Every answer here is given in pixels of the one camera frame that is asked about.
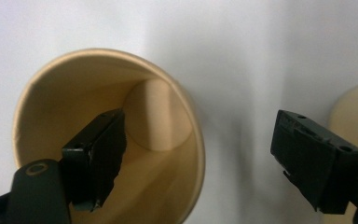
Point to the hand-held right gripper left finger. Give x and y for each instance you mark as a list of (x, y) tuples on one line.
[(94, 161)]

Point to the tan paper cup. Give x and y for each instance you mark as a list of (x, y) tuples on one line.
[(112, 124), (354, 118)]

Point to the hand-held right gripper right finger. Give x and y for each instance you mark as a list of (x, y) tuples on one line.
[(310, 161)]

